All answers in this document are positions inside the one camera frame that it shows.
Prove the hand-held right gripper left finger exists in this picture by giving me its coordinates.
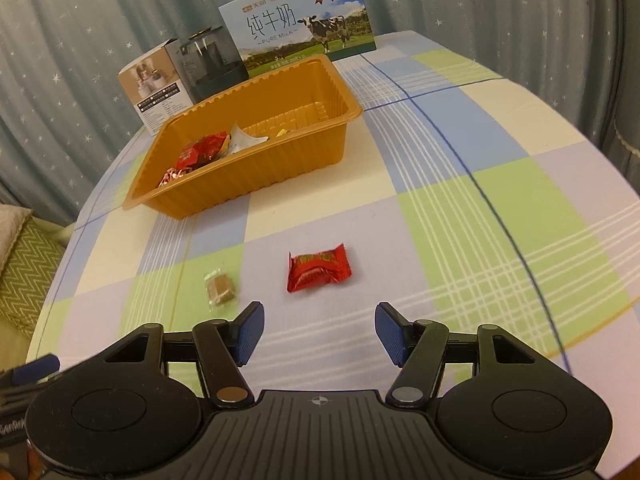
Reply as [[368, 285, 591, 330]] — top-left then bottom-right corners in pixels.
[[102, 301, 265, 407]]

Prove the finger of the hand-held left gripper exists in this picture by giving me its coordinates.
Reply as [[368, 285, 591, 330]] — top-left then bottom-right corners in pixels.
[[0, 353, 61, 389]]

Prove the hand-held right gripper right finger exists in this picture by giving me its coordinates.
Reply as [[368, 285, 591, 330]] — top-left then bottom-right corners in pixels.
[[375, 301, 538, 408]]

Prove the brown candy clear wrapper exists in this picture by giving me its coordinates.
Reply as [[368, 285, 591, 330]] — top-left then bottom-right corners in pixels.
[[204, 269, 239, 312]]

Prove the red packet yellow print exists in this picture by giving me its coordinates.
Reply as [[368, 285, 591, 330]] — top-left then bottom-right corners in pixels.
[[287, 242, 353, 294]]

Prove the red white striped candy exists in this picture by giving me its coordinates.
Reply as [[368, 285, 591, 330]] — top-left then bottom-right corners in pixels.
[[158, 166, 185, 189]]

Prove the orange plastic tray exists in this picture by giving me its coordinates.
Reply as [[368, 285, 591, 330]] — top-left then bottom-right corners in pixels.
[[122, 54, 364, 219]]

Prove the large red snack packet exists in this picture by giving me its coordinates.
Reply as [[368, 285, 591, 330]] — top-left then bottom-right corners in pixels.
[[176, 131, 230, 172]]

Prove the white green snack packet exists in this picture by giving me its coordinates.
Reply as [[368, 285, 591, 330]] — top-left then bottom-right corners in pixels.
[[227, 120, 272, 156]]

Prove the green zigzag cushion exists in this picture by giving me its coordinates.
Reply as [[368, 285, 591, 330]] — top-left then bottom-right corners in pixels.
[[0, 219, 69, 342]]

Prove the beige pillow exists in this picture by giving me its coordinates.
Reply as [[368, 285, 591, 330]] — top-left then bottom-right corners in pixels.
[[0, 202, 34, 272]]

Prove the checked tablecloth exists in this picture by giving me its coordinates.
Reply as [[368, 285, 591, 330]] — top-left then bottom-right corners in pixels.
[[27, 30, 640, 476]]

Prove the white product box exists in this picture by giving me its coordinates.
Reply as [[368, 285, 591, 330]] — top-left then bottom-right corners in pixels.
[[117, 38, 194, 136]]

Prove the grey lace-trimmed cloth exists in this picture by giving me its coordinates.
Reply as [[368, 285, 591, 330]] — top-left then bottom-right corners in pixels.
[[597, 110, 640, 173]]

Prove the milk carton box with cow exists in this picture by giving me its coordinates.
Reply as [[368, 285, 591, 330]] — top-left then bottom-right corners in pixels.
[[218, 0, 378, 79]]

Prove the grey star-print curtain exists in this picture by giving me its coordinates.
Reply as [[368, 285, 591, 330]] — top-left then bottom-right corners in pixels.
[[0, 0, 640, 231]]

